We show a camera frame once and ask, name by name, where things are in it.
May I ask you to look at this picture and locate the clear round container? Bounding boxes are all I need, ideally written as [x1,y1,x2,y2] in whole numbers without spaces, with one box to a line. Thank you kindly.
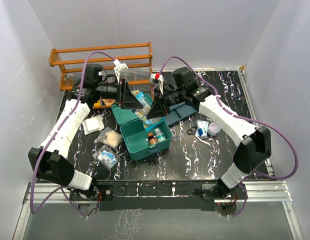
[207,122,221,137]

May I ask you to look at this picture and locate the bag of blue-white packets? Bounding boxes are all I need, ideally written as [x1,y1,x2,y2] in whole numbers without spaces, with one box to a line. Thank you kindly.
[92,145,120,171]

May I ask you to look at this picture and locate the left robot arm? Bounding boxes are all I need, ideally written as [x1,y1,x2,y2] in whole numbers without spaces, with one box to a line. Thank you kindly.
[28,60,142,200]

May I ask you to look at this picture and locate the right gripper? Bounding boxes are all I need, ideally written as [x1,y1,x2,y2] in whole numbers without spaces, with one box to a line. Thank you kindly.
[146,87,186,119]

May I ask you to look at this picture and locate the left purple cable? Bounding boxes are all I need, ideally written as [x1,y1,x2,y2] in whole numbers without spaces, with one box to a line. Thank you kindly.
[29,51,118,215]

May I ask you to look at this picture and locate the blue-white swab bag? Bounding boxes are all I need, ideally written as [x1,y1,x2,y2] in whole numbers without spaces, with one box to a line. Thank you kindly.
[132,92,163,131]

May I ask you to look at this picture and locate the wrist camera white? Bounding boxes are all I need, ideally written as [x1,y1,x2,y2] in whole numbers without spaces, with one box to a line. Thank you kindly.
[113,58,128,84]
[149,72,163,94]

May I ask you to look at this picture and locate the wooden orange shelf rack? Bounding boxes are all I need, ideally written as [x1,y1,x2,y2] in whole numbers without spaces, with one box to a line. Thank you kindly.
[48,41,154,96]

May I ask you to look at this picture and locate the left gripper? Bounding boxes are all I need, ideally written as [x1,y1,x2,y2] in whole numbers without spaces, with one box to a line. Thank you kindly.
[96,78,144,109]

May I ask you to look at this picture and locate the blue-grey divided tray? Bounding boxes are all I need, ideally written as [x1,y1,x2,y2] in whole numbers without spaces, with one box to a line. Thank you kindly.
[164,102,197,127]

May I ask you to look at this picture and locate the white gauze pad packet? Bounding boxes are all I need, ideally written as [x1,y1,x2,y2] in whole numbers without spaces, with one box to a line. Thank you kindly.
[82,115,105,135]

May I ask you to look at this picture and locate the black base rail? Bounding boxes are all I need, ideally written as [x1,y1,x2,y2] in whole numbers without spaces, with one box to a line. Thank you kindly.
[94,179,248,212]

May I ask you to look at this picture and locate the white-blue ointment tube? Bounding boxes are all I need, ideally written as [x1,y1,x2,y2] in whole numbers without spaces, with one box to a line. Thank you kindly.
[195,120,210,140]

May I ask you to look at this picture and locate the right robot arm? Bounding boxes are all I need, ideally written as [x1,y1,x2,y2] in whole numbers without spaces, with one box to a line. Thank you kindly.
[147,67,272,199]

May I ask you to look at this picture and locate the white bottle green label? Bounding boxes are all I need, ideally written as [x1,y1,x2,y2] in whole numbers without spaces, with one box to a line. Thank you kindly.
[154,128,166,143]

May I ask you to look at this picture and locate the black scissors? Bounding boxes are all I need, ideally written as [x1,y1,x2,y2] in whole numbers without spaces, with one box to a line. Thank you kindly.
[186,126,197,136]

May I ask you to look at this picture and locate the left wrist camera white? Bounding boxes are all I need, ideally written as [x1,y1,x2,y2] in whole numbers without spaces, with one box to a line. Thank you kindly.
[113,58,128,84]

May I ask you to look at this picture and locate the teal medicine kit box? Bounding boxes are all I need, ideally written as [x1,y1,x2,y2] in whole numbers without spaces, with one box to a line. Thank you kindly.
[111,104,172,161]

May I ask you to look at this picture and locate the brown bottle orange cap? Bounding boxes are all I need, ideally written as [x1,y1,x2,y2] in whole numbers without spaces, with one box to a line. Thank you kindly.
[147,132,158,146]

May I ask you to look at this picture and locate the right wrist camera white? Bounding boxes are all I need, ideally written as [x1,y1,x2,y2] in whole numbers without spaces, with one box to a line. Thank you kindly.
[149,72,163,94]

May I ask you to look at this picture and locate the orange medicine box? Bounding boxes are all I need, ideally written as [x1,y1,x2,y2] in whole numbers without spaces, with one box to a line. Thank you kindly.
[102,98,116,106]

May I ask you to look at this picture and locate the bag of cotton balls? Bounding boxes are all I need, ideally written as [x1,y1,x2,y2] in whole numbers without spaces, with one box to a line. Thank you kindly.
[97,126,123,149]

